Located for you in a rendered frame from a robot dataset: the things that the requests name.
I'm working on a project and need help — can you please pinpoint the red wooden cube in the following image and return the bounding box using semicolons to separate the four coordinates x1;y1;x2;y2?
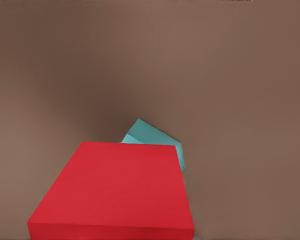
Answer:
26;141;195;240

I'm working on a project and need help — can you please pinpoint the blue wooden cube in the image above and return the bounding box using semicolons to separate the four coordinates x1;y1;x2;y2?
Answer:
120;117;187;172

